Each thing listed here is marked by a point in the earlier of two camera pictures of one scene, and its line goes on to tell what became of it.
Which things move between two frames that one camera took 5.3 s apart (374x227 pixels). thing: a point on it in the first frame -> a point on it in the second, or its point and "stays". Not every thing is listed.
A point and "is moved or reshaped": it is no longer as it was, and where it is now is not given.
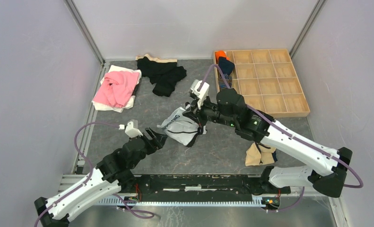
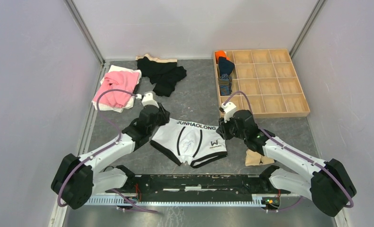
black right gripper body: [208, 112] -> [229, 130]
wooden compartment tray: [267, 79] stays
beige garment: [254, 157] stays
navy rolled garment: [226, 65] stays
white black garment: [184, 129] is moved or reshaped
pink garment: [118, 87] stays
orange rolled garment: [221, 53] stays
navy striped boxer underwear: [222, 83] stays
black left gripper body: [149, 148] -> [162, 120]
